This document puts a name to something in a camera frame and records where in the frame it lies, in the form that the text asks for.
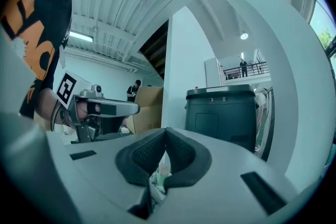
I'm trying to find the large cardboard box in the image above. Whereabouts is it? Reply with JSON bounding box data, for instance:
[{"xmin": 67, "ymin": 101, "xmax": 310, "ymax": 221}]
[{"xmin": 125, "ymin": 86, "xmax": 165, "ymax": 135}]

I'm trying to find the person's left forearm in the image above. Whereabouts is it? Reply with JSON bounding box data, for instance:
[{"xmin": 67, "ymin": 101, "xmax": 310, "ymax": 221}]
[{"xmin": 35, "ymin": 86, "xmax": 70, "ymax": 127}]

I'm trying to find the dark grey storage bin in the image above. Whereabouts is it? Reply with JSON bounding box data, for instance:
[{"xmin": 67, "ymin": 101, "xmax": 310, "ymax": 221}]
[{"xmin": 184, "ymin": 83, "xmax": 260, "ymax": 153}]

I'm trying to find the black balcony railing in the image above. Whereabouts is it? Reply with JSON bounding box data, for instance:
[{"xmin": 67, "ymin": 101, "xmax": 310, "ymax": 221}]
[{"xmin": 222, "ymin": 61, "xmax": 271, "ymax": 80}]

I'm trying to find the person's black orange-print shirt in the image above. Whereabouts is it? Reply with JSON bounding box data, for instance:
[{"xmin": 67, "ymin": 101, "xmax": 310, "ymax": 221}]
[{"xmin": 0, "ymin": 0, "xmax": 74, "ymax": 119}]

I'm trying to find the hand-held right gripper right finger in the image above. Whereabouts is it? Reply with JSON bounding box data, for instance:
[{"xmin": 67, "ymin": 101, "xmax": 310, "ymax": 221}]
[{"xmin": 152, "ymin": 126, "xmax": 300, "ymax": 224}]

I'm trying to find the window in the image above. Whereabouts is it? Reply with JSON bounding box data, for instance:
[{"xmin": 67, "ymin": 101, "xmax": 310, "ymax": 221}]
[{"xmin": 309, "ymin": 0, "xmax": 336, "ymax": 61}]

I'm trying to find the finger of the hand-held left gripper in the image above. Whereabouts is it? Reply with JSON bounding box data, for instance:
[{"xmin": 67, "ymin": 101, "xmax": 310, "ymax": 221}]
[{"xmin": 86, "ymin": 98, "xmax": 141, "ymax": 117}]

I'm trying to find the person's left hand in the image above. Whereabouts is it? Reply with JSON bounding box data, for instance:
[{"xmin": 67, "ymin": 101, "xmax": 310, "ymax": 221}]
[{"xmin": 77, "ymin": 102, "xmax": 102, "ymax": 122}]

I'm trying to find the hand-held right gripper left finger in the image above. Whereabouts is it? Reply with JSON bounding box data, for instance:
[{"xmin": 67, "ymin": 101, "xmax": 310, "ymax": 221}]
[{"xmin": 46, "ymin": 126, "xmax": 169, "ymax": 224}]

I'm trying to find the white marble sink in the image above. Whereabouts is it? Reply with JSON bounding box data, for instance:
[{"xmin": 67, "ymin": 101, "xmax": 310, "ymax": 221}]
[{"xmin": 149, "ymin": 175, "xmax": 169, "ymax": 204}]

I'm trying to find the long ceiling light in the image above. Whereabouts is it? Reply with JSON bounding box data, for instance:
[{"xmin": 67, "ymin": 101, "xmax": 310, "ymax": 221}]
[{"xmin": 68, "ymin": 30, "xmax": 94, "ymax": 43}]

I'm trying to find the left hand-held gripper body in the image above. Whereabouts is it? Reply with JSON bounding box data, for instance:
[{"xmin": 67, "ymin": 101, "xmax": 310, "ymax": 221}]
[{"xmin": 55, "ymin": 70, "xmax": 128, "ymax": 144}]

